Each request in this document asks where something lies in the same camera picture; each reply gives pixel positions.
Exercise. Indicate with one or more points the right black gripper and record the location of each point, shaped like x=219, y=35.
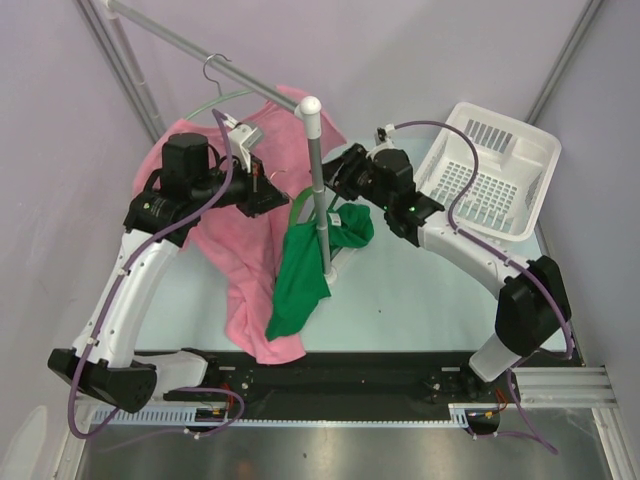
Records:
x=352, y=160

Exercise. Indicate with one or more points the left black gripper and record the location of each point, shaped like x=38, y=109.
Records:
x=255, y=183

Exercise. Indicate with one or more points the green t shirt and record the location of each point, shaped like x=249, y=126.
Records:
x=301, y=284

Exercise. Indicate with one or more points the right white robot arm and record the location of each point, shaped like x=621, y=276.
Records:
x=532, y=299

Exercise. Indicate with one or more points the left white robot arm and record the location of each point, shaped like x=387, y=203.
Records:
x=193, y=177

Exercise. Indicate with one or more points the pink t shirt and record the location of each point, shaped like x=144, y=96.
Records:
x=248, y=251

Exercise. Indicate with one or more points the white plastic basket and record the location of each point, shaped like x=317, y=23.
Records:
x=516, y=165

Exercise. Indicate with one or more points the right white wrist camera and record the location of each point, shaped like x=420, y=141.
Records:
x=383, y=137

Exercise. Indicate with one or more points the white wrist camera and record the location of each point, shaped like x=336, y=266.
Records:
x=243, y=137
x=383, y=137

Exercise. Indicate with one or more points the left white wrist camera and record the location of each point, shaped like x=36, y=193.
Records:
x=243, y=137

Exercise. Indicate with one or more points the light green wire hanger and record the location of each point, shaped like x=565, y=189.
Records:
x=221, y=96

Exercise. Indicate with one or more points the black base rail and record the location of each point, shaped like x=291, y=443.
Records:
x=350, y=382

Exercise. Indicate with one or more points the white cable duct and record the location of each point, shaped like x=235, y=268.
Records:
x=208, y=415

